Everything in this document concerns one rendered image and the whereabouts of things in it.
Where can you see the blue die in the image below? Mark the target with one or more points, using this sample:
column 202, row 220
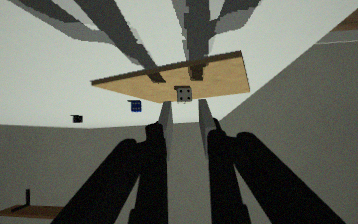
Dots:
column 136, row 106

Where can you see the white die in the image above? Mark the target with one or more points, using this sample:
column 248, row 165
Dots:
column 184, row 95

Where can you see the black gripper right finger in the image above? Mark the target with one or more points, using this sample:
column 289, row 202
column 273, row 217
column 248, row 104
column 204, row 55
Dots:
column 282, row 195

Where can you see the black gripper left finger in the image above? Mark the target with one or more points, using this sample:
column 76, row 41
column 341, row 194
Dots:
column 102, row 197

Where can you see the tan square mat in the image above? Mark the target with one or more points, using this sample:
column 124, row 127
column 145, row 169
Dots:
column 209, row 77

